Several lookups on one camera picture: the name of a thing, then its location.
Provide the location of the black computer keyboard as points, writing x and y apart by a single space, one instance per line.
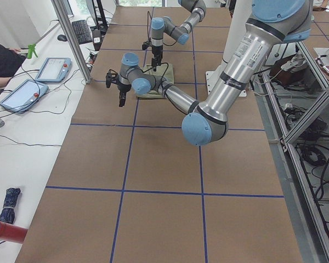
81 31

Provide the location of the near blue teach pendant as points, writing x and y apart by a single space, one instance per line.
24 96

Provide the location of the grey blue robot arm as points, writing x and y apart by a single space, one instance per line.
269 23
165 25

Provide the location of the black computer mouse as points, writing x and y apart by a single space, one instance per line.
62 38

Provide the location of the red cylinder tube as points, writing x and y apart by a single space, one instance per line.
12 233

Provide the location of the folded dark blue umbrella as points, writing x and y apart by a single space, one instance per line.
11 197

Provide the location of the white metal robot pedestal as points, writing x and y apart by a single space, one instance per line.
240 10

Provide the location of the person in black shirt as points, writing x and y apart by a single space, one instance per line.
10 62

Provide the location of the aluminium frame post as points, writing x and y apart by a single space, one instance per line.
65 22

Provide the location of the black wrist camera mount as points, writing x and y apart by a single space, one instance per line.
111 78
146 44

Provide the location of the far blue teach pendant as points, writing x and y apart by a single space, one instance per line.
53 70

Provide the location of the green plastic clamp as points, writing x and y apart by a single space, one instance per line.
31 51

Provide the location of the blue teach pendant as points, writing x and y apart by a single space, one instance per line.
53 70
24 96

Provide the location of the brown bottle with label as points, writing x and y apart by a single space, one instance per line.
97 39

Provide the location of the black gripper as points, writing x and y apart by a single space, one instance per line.
156 51
123 89

